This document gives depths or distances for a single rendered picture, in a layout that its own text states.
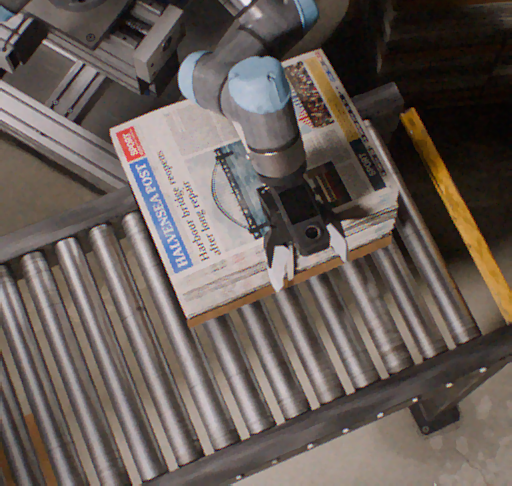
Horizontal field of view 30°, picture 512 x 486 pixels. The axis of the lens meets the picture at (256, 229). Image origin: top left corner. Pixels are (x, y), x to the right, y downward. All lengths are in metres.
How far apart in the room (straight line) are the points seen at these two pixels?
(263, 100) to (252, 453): 0.65
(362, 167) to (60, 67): 1.25
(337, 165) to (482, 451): 1.18
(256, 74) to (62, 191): 1.47
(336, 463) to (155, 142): 1.17
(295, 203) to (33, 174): 1.46
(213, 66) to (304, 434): 0.65
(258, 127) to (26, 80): 1.38
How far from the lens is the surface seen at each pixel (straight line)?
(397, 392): 1.67
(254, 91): 1.24
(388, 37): 2.25
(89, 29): 1.90
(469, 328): 1.71
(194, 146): 1.52
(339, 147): 1.51
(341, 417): 1.65
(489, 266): 1.73
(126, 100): 2.50
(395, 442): 2.47
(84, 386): 1.68
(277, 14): 1.37
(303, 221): 1.31
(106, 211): 1.76
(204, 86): 1.33
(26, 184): 2.69
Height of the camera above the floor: 2.43
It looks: 71 degrees down
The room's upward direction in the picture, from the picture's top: 1 degrees counter-clockwise
